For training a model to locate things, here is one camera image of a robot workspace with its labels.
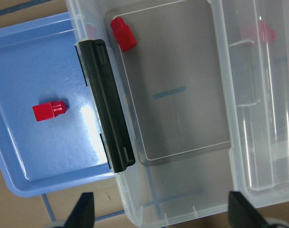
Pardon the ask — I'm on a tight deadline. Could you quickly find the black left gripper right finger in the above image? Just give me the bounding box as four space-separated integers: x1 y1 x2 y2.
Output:
228 191 270 228

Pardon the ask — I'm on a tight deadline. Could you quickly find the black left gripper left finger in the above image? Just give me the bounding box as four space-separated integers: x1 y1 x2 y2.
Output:
63 192 95 228

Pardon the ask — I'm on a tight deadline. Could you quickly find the red block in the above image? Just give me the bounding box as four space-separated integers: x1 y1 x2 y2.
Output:
32 101 67 122
111 18 137 52

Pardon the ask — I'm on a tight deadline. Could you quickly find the blue plastic tray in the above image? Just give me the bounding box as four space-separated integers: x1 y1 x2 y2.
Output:
0 13 113 197

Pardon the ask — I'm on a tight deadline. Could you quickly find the black box latch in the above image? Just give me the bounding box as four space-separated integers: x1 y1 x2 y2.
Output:
76 39 136 173

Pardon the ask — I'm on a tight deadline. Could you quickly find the clear plastic storage box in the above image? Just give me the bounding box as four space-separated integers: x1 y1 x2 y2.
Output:
65 0 289 228

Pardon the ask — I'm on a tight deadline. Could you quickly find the red block in box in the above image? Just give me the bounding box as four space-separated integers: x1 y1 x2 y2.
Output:
111 18 137 52

